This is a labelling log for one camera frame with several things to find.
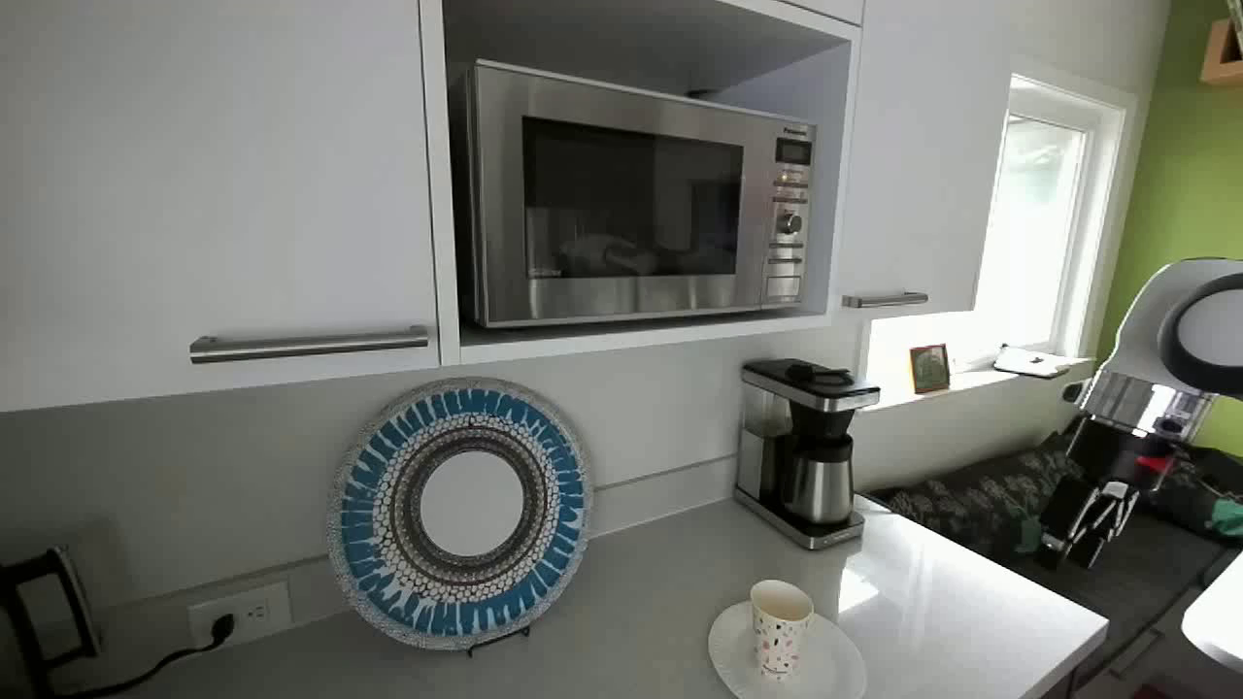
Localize small white cabinet flap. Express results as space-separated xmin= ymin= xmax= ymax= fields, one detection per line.
xmin=772 ymin=0 xmax=871 ymax=32

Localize wooden wall shelf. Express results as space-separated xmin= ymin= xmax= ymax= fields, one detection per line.
xmin=1198 ymin=12 xmax=1243 ymax=93

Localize white microwave niche cabinet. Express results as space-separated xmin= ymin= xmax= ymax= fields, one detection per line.
xmin=414 ymin=0 xmax=871 ymax=370

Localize white wall outlet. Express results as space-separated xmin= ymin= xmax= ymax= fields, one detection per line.
xmin=183 ymin=579 xmax=295 ymax=654

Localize dark floral cushion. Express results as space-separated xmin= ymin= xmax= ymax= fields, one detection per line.
xmin=1159 ymin=440 xmax=1243 ymax=548
xmin=877 ymin=444 xmax=1095 ymax=571

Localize black framed stand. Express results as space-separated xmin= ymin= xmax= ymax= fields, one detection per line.
xmin=0 ymin=545 xmax=106 ymax=699

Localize black plate stand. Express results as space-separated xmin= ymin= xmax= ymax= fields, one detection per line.
xmin=462 ymin=620 xmax=537 ymax=660

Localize long steel cabinet handle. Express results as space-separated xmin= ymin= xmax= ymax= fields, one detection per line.
xmin=188 ymin=324 xmax=436 ymax=370

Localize dotted white paper cup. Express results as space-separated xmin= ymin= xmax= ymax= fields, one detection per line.
xmin=746 ymin=573 xmax=820 ymax=689

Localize wide white cabinet door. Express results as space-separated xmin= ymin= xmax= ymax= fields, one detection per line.
xmin=0 ymin=0 xmax=443 ymax=419

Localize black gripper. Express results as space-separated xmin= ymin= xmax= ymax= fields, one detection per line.
xmin=1036 ymin=414 xmax=1180 ymax=573

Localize black plug cable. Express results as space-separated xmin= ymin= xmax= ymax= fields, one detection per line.
xmin=58 ymin=608 xmax=241 ymax=699

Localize small dark picture frame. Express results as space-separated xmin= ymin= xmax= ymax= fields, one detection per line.
xmin=906 ymin=339 xmax=954 ymax=397

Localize blue white decorative plate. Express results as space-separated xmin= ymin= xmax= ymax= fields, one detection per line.
xmin=328 ymin=377 xmax=598 ymax=654

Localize white object on sill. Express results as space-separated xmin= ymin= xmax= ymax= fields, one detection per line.
xmin=989 ymin=339 xmax=1079 ymax=383

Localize white window frame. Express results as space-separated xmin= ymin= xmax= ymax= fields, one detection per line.
xmin=969 ymin=70 xmax=1147 ymax=370

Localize black steel coffee maker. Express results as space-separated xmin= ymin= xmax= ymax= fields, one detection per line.
xmin=729 ymin=353 xmax=884 ymax=555

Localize white saucer plate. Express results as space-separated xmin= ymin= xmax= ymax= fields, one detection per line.
xmin=703 ymin=599 xmax=871 ymax=699

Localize short steel cabinet handle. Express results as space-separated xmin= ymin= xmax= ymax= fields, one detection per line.
xmin=838 ymin=286 xmax=931 ymax=316

